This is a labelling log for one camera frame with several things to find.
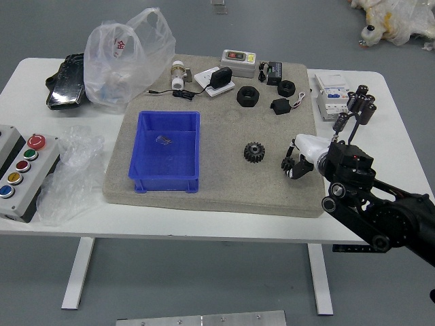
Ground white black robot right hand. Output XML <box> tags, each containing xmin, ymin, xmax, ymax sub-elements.
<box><xmin>281</xmin><ymin>133</ymin><xmax>332</xmax><ymax>181</ymax></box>

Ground black steel gear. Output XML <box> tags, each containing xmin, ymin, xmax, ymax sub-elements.
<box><xmin>243</xmin><ymin>141</ymin><xmax>266</xmax><ymax>166</ymax></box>

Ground small black nut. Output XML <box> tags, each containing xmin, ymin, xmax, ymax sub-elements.
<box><xmin>277</xmin><ymin>79</ymin><xmax>296</xmax><ymax>97</ymax></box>

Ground big black nut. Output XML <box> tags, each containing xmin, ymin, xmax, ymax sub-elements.
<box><xmin>236</xmin><ymin>85</ymin><xmax>261</xmax><ymax>108</ymax></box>

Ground blue plastic box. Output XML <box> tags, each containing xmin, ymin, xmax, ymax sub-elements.
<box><xmin>127</xmin><ymin>110</ymin><xmax>202</xmax><ymax>194</ymax></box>

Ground grey control box coloured buttons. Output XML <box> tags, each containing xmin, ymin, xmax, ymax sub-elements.
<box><xmin>0</xmin><ymin>124</ymin><xmax>61</xmax><ymax>224</ymax></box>

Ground white circuit breaker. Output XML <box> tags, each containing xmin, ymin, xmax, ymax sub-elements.
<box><xmin>313</xmin><ymin>72</ymin><xmax>353</xmax><ymax>124</ymax></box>

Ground large black cylindrical capacitor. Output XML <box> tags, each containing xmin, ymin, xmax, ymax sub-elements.
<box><xmin>358</xmin><ymin>103</ymin><xmax>378</xmax><ymax>126</ymax></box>

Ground black module green terminals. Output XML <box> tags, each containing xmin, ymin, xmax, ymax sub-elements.
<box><xmin>265</xmin><ymin>60</ymin><xmax>285</xmax><ymax>86</ymax></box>

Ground grey-brown foam mat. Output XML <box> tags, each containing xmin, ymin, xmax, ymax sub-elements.
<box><xmin>101</xmin><ymin>54</ymin><xmax>326</xmax><ymax>219</ymax></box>

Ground black table control panel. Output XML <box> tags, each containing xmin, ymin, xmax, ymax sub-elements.
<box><xmin>332</xmin><ymin>244</ymin><xmax>375</xmax><ymax>254</ymax></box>

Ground black power adapter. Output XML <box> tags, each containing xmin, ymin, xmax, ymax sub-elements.
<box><xmin>209</xmin><ymin>67</ymin><xmax>234</xmax><ymax>91</ymax></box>

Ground white table leg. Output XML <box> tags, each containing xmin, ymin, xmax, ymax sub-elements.
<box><xmin>60</xmin><ymin>236</ymin><xmax>96</xmax><ymax>310</ymax></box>
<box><xmin>307</xmin><ymin>243</ymin><xmax>334</xmax><ymax>316</ymax></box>

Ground brass valve white fittings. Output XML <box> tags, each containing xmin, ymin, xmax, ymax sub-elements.
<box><xmin>169</xmin><ymin>60</ymin><xmax>195</xmax><ymax>91</ymax></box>

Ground plush toy in plastic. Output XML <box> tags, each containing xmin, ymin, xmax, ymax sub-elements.
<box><xmin>349</xmin><ymin>0</ymin><xmax>435</xmax><ymax>52</ymax></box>

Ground translucent white plastic bag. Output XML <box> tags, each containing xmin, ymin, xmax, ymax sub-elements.
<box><xmin>83</xmin><ymin>7</ymin><xmax>177</xmax><ymax>115</ymax></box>

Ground crumpled clear plastic wrap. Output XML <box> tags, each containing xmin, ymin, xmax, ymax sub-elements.
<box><xmin>35</xmin><ymin>124</ymin><xmax>107</xmax><ymax>227</ymax></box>

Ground black plastic tray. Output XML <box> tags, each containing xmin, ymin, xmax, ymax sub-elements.
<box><xmin>46</xmin><ymin>52</ymin><xmax>88</xmax><ymax>111</ymax></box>

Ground red white thin wire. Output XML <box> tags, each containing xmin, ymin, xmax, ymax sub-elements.
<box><xmin>290</xmin><ymin>91</ymin><xmax>307</xmax><ymax>110</ymax></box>

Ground grey switch box red green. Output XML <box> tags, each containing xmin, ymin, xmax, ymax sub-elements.
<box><xmin>219</xmin><ymin>49</ymin><xmax>258</xmax><ymax>79</ymax></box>

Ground black adapter cord with plug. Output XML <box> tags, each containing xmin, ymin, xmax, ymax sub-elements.
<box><xmin>146</xmin><ymin>86</ymin><xmax>213</xmax><ymax>101</ymax></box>

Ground small metal floor bracket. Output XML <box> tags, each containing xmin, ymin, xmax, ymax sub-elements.
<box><xmin>209</xmin><ymin>0</ymin><xmax>228</xmax><ymax>16</ymax></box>

